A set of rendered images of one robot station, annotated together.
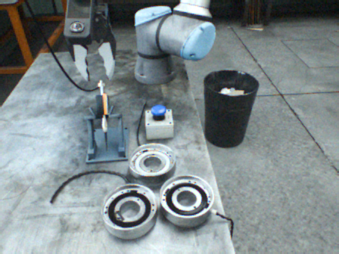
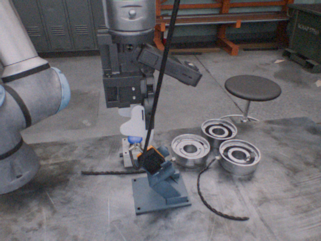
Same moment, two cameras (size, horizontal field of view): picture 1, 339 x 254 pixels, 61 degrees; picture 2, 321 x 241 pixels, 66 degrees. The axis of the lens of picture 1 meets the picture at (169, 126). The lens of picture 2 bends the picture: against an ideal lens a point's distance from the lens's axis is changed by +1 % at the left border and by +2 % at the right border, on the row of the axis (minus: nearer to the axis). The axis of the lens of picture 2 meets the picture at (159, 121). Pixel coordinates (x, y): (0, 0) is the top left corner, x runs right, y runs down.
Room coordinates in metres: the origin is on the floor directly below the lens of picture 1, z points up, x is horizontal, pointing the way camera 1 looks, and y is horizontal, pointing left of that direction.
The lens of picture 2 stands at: (0.61, 0.55, 1.27)
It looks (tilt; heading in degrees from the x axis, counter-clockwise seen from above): 34 degrees down; 264
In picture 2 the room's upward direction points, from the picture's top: straight up
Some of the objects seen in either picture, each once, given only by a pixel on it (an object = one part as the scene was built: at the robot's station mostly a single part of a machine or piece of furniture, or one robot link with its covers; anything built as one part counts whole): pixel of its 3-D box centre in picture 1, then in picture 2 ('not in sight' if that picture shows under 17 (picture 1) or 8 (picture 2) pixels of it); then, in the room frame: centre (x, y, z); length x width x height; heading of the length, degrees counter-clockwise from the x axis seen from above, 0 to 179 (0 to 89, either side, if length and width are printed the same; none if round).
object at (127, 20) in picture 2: not in sight; (130, 14); (0.61, 0.16, 1.20); 0.08 x 0.08 x 0.05
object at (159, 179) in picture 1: (152, 165); (189, 150); (0.47, 0.04, 0.82); 0.10 x 0.10 x 0.04
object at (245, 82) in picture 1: (227, 109); not in sight; (1.58, -0.38, 0.21); 0.34 x 0.34 x 0.43
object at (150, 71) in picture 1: (154, 61); (1, 157); (0.95, 0.05, 0.85); 0.15 x 0.15 x 0.10
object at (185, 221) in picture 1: (186, 201); (218, 133); (0.36, -0.03, 0.82); 0.10 x 0.10 x 0.04
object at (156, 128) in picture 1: (159, 122); (134, 150); (0.62, 0.03, 0.82); 0.08 x 0.07 x 0.05; 3
